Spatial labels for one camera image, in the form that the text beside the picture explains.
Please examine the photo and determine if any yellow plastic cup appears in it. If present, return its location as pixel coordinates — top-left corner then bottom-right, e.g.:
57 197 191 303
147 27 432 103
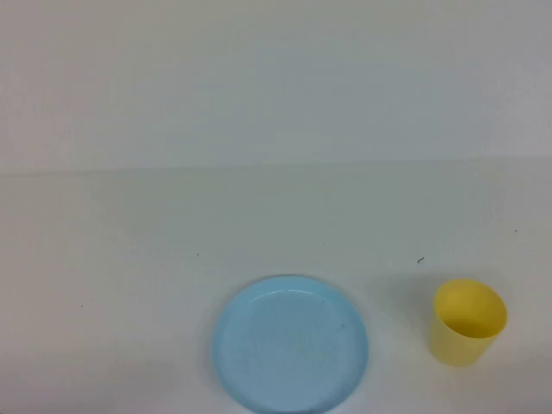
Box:
430 278 510 368

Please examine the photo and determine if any light blue round plate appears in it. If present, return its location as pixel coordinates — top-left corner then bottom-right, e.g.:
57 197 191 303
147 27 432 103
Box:
210 274 371 414

